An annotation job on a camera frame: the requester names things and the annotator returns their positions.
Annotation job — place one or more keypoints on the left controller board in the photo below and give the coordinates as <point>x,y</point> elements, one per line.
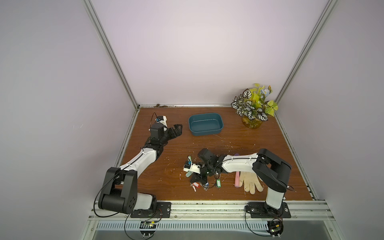
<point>148,229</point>

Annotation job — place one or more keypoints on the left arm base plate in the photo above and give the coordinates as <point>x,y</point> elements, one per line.
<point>160,210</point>

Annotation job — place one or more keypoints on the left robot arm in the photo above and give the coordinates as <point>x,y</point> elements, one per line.
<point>119,193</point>

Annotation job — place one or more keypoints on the teal plastic storage box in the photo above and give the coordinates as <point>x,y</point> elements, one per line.
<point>205,124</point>

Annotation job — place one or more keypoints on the red tag key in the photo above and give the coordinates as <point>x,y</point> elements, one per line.
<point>195,186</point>

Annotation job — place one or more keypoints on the aluminium front rail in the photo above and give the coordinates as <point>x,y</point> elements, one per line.
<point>234,210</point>

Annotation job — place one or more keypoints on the controller board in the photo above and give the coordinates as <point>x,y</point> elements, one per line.
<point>148,229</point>
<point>275,228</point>

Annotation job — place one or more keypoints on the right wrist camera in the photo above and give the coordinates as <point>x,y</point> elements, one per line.
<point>192,167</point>

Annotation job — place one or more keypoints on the purple trowel with pink handle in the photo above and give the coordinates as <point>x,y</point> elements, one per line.
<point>237,180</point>

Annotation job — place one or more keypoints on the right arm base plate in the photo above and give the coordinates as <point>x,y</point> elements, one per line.
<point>262,211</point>

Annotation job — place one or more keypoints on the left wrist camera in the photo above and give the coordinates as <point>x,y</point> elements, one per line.
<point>162,120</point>

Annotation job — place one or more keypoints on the right controller board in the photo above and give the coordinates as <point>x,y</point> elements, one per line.
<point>275,228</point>

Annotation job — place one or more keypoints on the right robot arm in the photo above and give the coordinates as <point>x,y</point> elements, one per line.
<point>265,165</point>

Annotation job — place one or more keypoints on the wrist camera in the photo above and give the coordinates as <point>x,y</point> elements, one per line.
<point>162,120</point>
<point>192,167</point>

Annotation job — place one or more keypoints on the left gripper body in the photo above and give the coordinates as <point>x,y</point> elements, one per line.
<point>164,140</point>

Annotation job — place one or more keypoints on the potted plant in yellow vase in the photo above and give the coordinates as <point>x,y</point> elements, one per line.
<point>254,108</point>

